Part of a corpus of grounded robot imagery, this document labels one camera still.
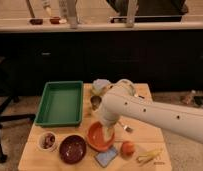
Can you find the small metal cup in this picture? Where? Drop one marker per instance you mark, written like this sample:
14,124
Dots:
95,102

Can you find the small white cup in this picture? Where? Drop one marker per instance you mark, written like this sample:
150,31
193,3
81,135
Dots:
41,141

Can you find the metal fork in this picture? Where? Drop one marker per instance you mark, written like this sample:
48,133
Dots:
126,127

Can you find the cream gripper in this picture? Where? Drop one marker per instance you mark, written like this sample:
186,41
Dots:
107,131

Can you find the orange peach fruit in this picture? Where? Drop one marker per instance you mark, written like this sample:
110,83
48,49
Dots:
127,148

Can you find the green plastic tray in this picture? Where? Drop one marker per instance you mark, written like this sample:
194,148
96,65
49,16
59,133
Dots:
61,104

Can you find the dark red grapes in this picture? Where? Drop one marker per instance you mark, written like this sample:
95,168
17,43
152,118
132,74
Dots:
48,141

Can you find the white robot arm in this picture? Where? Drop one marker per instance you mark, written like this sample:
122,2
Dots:
120,100

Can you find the dark brown bowl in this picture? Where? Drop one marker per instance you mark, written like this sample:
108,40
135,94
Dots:
72,149

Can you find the blue sponge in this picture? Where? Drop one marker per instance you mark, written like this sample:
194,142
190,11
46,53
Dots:
104,158

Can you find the orange bowl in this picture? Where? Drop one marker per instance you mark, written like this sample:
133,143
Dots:
97,140

